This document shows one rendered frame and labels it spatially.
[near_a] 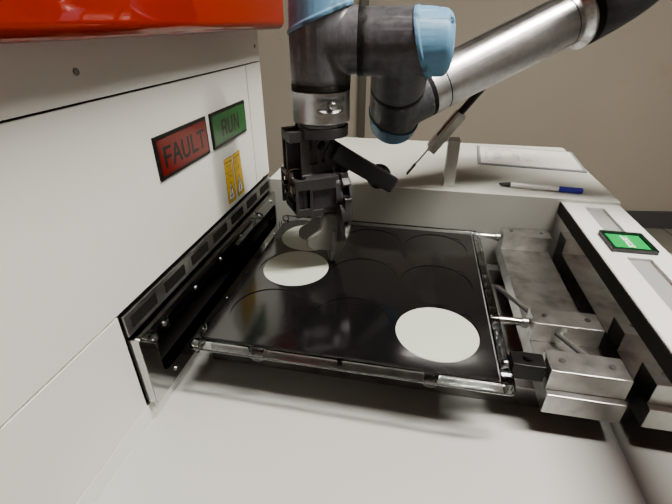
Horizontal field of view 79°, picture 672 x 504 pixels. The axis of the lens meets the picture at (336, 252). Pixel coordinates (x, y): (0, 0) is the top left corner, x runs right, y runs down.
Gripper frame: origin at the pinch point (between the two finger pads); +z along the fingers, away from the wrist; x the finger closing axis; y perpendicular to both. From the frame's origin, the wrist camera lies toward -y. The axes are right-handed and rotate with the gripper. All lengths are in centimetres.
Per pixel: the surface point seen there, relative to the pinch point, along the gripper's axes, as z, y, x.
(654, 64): -10, -243, -111
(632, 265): -4.7, -30.3, 25.6
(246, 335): 1.3, 17.1, 12.5
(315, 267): 1.2, 4.0, 1.3
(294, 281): 1.3, 8.1, 3.6
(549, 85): 1, -193, -135
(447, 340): 1.3, -4.8, 22.8
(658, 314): -4.7, -23.1, 33.4
